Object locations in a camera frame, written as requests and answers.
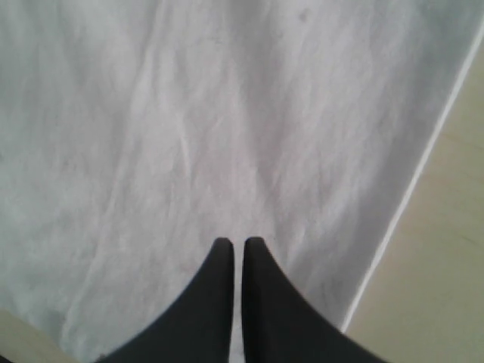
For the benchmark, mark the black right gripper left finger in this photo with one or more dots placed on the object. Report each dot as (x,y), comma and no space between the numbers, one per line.
(197,325)

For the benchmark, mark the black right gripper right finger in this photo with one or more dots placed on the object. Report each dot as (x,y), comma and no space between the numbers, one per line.
(279,325)

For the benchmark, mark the white t-shirt red lettering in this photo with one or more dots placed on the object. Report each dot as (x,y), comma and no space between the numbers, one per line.
(133,133)

